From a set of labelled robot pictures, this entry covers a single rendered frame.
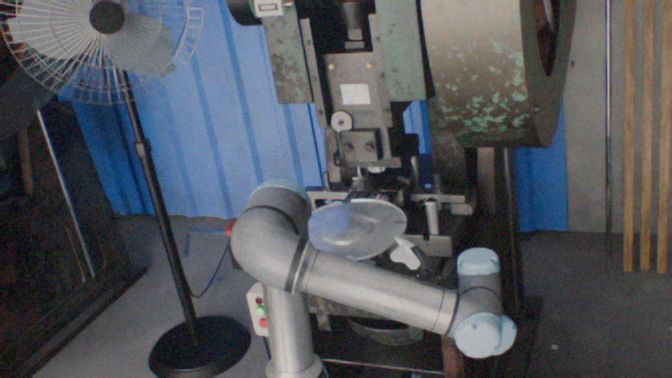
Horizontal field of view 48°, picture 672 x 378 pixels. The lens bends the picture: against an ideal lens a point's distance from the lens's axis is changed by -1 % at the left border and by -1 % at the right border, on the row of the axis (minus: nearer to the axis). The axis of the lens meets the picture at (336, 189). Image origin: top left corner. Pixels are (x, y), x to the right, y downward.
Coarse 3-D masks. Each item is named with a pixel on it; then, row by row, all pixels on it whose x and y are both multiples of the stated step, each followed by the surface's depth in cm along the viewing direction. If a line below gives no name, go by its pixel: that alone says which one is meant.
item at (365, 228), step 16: (320, 208) 197; (336, 208) 197; (352, 208) 195; (368, 208) 194; (384, 208) 192; (320, 224) 191; (336, 224) 188; (352, 224) 187; (368, 224) 185; (384, 224) 185; (320, 240) 184; (336, 240) 181; (352, 240) 180; (368, 240) 180; (384, 240) 179; (368, 256) 173
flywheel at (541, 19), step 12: (540, 0) 196; (552, 0) 198; (540, 12) 196; (552, 12) 192; (540, 24) 196; (552, 24) 193; (540, 36) 195; (552, 36) 199; (540, 48) 193; (552, 48) 199
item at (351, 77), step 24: (336, 48) 192; (360, 48) 188; (336, 72) 189; (360, 72) 187; (336, 96) 192; (360, 96) 189; (336, 120) 194; (360, 120) 193; (360, 144) 192; (384, 144) 193
